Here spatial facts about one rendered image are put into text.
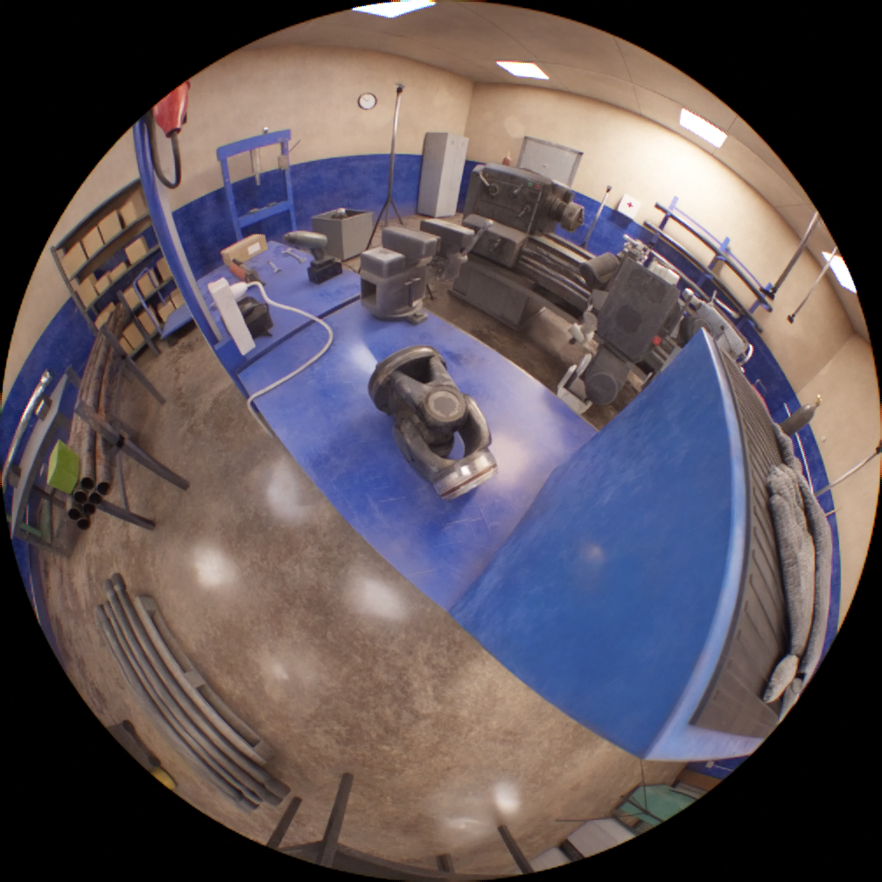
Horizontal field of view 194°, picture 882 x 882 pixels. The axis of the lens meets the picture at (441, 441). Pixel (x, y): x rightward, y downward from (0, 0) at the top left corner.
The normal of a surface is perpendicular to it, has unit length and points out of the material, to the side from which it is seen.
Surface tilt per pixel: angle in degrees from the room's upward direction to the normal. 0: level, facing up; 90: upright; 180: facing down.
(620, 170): 90
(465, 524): 0
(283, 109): 90
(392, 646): 0
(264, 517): 0
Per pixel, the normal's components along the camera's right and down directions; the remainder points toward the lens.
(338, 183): 0.75, 0.62
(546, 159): -0.65, 0.63
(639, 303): -0.78, 0.40
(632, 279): -0.71, 0.23
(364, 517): 0.12, -0.47
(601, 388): -0.50, 0.42
